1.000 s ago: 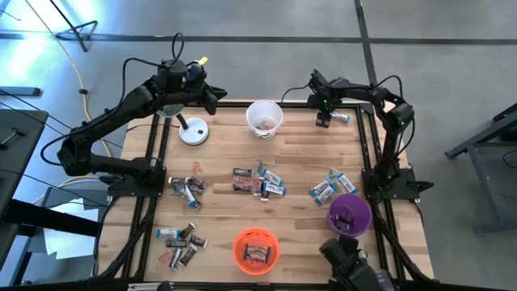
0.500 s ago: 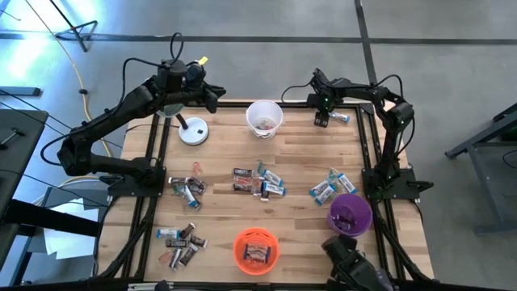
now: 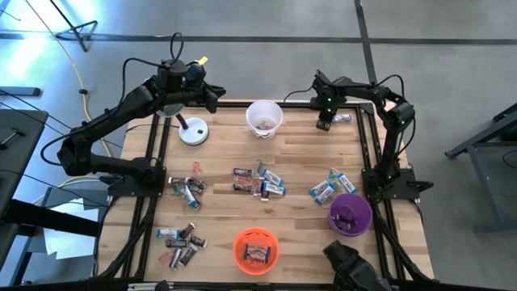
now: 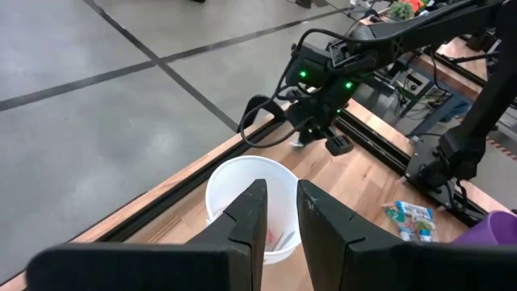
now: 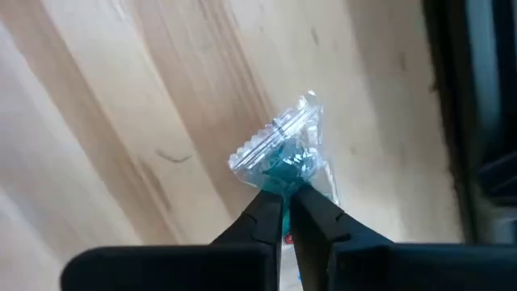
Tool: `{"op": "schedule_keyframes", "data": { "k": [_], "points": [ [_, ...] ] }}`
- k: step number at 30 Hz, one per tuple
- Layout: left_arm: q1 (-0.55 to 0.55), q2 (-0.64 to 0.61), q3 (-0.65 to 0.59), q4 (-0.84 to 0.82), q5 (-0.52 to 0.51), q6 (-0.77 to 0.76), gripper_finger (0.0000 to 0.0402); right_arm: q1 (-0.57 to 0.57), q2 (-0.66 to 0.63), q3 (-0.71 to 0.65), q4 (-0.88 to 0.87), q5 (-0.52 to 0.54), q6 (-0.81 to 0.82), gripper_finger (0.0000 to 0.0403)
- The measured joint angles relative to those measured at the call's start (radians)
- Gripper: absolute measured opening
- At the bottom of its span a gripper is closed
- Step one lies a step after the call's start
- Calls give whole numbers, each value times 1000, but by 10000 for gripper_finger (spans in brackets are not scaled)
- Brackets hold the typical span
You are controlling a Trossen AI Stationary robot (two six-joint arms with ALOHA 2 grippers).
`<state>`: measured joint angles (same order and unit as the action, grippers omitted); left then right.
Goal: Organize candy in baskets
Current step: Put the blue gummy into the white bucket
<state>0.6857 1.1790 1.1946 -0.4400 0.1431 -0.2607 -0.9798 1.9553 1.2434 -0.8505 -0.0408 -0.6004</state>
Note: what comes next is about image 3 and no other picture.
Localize black hand tool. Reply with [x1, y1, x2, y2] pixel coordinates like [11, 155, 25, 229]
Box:
[0, 127, 26, 150]

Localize white desk lamp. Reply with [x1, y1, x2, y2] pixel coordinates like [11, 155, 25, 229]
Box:
[155, 103, 210, 147]

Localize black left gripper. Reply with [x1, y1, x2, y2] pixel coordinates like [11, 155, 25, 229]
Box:
[184, 62, 226, 114]

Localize orange plastic basket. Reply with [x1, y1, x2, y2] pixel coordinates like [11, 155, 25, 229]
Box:
[232, 226, 281, 276]

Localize white metal bracket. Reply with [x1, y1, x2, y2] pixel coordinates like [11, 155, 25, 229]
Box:
[127, 282, 174, 291]

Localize black metal cart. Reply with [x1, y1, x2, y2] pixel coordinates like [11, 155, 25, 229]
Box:
[443, 103, 517, 235]

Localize purple plastic basket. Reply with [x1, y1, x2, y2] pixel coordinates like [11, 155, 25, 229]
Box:
[326, 192, 373, 238]

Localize person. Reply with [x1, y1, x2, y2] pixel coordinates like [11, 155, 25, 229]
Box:
[322, 239, 393, 291]

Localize yellow floor cable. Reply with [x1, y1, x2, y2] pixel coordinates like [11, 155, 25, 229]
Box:
[23, 0, 111, 205]

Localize silver candy bar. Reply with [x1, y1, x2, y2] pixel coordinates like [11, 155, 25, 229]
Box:
[168, 247, 183, 271]

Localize black aluminium table frame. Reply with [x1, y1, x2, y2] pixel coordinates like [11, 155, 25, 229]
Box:
[90, 99, 435, 291]

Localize white plastic bucket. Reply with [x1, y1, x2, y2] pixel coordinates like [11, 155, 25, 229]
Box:
[246, 99, 284, 141]

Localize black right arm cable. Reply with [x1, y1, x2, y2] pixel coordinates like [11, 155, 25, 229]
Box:
[283, 86, 318, 103]

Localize black tripod stand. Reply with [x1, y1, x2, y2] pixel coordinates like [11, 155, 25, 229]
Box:
[48, 0, 99, 53]

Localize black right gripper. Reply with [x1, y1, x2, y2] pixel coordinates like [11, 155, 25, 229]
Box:
[310, 72, 344, 133]

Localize black side table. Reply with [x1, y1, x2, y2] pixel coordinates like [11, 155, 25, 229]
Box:
[0, 108, 102, 286]

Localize white paper sheets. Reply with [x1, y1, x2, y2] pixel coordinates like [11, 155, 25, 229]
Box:
[42, 197, 100, 260]

